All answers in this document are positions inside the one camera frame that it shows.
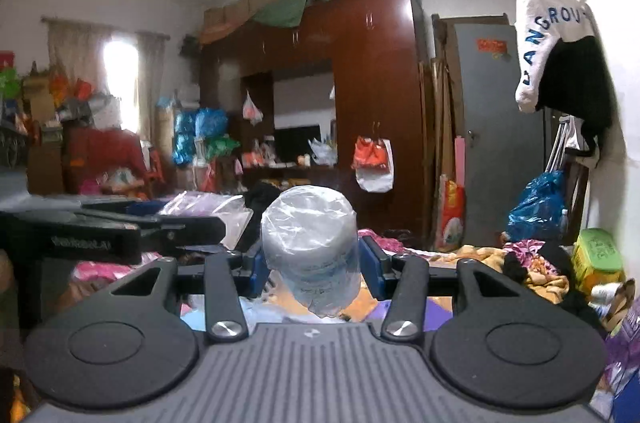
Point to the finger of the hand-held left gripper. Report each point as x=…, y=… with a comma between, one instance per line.
x=145, y=208
x=190, y=230

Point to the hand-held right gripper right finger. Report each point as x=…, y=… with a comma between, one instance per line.
x=372, y=268

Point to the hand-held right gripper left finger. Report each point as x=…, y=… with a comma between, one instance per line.
x=260, y=275

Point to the large clear plastic bag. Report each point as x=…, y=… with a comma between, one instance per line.
x=210, y=205

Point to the plastic-wrapped grey cylinder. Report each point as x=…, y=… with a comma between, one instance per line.
x=310, y=243

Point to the pink floral blanket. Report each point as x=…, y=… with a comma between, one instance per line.
x=385, y=243

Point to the red fabric chair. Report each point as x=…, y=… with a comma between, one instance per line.
x=105, y=158

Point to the pile of dark clothes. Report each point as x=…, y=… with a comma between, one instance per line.
x=262, y=198

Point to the shiny blue plastic bags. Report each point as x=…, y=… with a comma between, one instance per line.
x=200, y=133

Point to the orange white rice sack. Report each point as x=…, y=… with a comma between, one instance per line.
x=452, y=213

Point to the orange white plastic bag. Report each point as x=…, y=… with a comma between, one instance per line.
x=367, y=153

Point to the crumpled white plastic bag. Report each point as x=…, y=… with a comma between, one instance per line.
x=322, y=152

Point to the black television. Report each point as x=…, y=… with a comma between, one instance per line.
x=295, y=143

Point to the small white hanging bag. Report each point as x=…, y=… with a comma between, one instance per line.
x=252, y=108

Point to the pink paper strip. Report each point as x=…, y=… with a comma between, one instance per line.
x=459, y=160

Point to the leaning wooden planks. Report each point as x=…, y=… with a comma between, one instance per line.
x=442, y=128

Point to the beige window curtain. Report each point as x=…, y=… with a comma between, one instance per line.
x=70, y=63

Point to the blue bag with white specks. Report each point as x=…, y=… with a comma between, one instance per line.
x=537, y=208

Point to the grey metal door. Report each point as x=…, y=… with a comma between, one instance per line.
x=500, y=128

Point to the dark red wooden wardrobe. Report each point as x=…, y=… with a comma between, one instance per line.
x=380, y=78

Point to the metal crutches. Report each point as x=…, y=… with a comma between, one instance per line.
x=560, y=143

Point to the green plastic container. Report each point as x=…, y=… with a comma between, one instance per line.
x=597, y=255

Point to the row of cardboard boxes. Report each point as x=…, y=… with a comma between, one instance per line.
x=250, y=0

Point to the green cloth sheet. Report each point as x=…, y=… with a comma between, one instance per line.
x=282, y=8

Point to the black hanging garment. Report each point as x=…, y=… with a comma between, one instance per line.
x=575, y=93

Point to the white lettered hoodie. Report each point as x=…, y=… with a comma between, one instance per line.
x=537, y=33

